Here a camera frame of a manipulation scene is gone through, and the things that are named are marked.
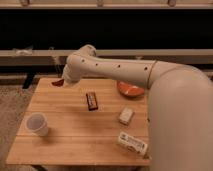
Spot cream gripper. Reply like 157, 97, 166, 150
62, 65, 80, 84

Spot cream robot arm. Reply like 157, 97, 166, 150
62, 45, 213, 171

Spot brown chocolate bar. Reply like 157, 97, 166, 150
86, 92, 98, 111

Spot clear plastic wrap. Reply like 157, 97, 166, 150
13, 47, 33, 56

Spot wooden table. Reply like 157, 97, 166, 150
6, 78, 149, 166

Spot small white box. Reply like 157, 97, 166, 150
119, 107, 134, 125

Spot wooden rail shelf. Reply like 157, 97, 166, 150
0, 49, 213, 66

